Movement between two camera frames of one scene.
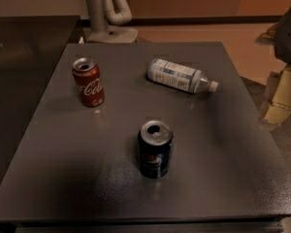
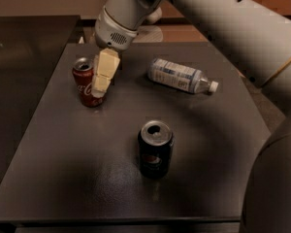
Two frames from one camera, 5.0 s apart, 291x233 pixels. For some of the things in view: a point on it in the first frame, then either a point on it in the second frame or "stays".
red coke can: x=87 y=76 stays
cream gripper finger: x=286 y=96 to x=113 y=35
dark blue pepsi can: x=154 y=146 stays
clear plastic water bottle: x=179 y=77 stays
